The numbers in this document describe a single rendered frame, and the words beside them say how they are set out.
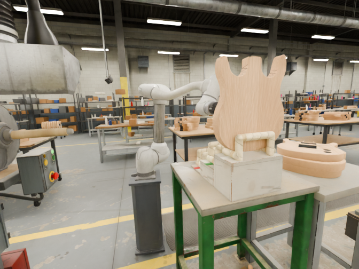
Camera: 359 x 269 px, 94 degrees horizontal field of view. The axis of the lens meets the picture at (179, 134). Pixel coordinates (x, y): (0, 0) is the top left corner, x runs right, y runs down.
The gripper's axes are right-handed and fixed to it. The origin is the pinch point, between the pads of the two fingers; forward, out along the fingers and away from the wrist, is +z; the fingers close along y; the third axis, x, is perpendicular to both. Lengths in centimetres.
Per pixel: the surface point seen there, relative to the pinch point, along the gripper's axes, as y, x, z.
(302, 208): -27, -52, 19
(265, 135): -2.6, -11.9, 18.2
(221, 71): 16.9, 14.5, 14.8
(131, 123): 36, -35, -363
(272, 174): -6.5, -29.6, 19.1
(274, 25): -702, 385, -645
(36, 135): 86, -7, -3
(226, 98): 14.6, 4.3, 14.7
